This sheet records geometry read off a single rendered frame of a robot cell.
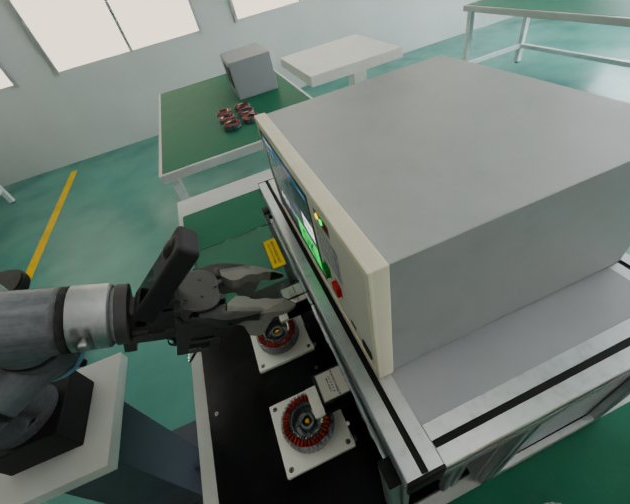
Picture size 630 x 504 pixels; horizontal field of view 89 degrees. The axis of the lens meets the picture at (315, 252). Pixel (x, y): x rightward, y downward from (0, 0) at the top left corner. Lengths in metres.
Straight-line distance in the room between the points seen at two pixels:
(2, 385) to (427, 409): 0.49
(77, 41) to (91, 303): 4.78
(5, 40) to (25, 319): 4.94
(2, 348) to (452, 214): 0.45
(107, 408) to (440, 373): 0.88
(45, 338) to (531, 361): 0.54
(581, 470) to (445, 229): 0.63
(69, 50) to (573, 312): 5.10
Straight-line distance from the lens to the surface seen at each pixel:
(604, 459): 0.88
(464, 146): 0.43
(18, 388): 0.53
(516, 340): 0.49
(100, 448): 1.05
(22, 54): 5.27
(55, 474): 1.11
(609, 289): 0.59
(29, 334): 0.43
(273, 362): 0.87
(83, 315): 0.42
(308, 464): 0.77
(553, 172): 0.40
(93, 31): 5.07
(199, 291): 0.42
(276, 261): 0.67
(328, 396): 0.65
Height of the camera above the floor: 1.52
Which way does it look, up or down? 43 degrees down
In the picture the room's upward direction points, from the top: 15 degrees counter-clockwise
